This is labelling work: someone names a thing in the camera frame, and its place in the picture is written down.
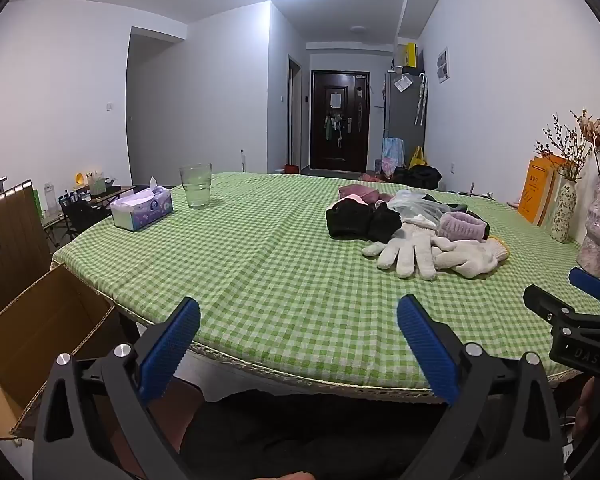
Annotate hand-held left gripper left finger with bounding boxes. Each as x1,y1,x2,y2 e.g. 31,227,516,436
32,296,203,480

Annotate orange book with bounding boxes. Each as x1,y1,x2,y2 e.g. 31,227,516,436
537,154,573,228
517,159,556,225

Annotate person's right hand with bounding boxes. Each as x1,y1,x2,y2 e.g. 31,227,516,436
572,376,600,441

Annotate black cloth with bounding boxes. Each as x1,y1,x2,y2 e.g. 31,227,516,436
367,202,403,244

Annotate lilac fuzzy glove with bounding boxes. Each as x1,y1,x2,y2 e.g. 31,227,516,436
437,211,491,243

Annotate dark brown entrance door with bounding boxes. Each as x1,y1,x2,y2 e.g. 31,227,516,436
310,70,370,173

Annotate purple tissue box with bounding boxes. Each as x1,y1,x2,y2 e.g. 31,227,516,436
109,176,174,233

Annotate maroon cloth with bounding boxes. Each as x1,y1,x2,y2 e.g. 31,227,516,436
338,184,381,201

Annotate clear plastic glove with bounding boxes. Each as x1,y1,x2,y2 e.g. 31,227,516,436
387,189,451,223

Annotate green checked tablecloth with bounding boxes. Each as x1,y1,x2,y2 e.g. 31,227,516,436
51,172,600,403

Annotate black folding chair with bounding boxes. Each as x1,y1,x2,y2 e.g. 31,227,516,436
60,195,112,241

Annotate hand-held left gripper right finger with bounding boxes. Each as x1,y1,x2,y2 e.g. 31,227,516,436
396,294,566,480

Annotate clear drinking glass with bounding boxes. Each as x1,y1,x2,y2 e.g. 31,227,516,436
179,162,213,210

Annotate black glove with rubber strap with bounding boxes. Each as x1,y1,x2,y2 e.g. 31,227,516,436
326,198,376,240

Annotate white folded umbrella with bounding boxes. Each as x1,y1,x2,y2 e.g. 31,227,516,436
414,72,427,127

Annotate light blue cloth bag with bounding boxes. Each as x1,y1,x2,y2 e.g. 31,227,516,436
381,136,406,177

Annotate brown cardboard box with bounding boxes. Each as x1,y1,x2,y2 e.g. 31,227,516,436
0,263,131,443

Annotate white knit glove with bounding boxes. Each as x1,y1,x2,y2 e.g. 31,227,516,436
362,225,438,279
430,237,510,279

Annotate floral ceramic vase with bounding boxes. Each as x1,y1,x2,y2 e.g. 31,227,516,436
550,180,578,244

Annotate dried flower branches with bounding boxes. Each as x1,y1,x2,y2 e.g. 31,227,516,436
532,107,600,183

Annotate dark grey glove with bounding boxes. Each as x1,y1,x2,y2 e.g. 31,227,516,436
425,192,476,216

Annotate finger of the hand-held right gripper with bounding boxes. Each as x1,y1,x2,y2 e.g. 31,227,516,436
568,267,600,317
523,284,600,333

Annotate person's black pants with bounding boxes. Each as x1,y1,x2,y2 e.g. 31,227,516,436
180,390,481,480

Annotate brown slatted chair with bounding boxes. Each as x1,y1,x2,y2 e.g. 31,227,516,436
0,180,53,328

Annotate wooden folding table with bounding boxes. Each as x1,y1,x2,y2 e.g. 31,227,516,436
42,185,136,241

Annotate red chair seat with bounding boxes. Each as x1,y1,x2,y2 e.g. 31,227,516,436
92,375,206,480

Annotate black bag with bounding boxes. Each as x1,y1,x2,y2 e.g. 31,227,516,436
394,164,443,191

